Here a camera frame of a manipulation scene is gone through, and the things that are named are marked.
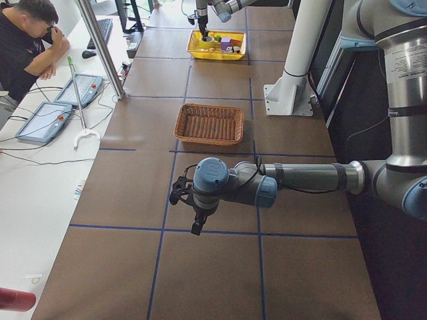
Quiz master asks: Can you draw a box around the purple cube block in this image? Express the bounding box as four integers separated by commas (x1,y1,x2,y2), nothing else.
220,37,232,51

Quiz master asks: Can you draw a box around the black keyboard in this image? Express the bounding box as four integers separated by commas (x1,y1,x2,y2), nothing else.
87,18,113,50

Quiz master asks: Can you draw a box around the white camera post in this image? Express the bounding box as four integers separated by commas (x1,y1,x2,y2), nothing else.
283,0,332,79

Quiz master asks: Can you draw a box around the far teach pendant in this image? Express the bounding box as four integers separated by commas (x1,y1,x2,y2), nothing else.
54,73,103,109

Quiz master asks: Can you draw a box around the white reacher grabber stick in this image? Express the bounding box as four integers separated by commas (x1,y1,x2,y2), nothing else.
67,55,101,151

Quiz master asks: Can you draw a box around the near teach pendant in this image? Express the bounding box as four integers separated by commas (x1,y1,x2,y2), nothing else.
15,102,73,143

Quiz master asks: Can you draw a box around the aluminium frame post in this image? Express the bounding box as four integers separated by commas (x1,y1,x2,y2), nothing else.
75,0,125,101

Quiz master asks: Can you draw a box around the person in black shirt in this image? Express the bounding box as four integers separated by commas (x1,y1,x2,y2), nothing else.
1,1,70,103

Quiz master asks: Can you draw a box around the white post base plate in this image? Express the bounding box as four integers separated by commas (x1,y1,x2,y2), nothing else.
264,73,314,117

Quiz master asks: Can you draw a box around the teach pendant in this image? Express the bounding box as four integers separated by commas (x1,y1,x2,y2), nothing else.
15,102,73,143
54,73,103,109

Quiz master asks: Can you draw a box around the black computer mouse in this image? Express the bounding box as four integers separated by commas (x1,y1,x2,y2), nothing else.
81,50,97,59

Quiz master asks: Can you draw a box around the yellow tape roll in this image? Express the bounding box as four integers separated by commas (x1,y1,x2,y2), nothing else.
198,36,215,50

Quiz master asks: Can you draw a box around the brown wicker basket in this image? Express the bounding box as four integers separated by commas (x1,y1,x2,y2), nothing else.
174,103,244,146

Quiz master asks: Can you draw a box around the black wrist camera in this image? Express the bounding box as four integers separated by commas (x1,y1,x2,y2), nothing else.
187,11,198,25
169,174,194,207

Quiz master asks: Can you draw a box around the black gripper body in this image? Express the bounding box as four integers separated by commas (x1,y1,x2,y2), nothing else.
196,9,207,29
191,190,220,216

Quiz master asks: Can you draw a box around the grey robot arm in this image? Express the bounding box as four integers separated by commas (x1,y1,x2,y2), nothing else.
188,1,426,235
195,0,255,40

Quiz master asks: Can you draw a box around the red cylinder object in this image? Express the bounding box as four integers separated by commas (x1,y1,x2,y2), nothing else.
0,288,36,312

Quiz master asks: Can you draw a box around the yellow plastic basket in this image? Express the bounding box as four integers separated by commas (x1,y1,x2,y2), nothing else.
187,30,246,61

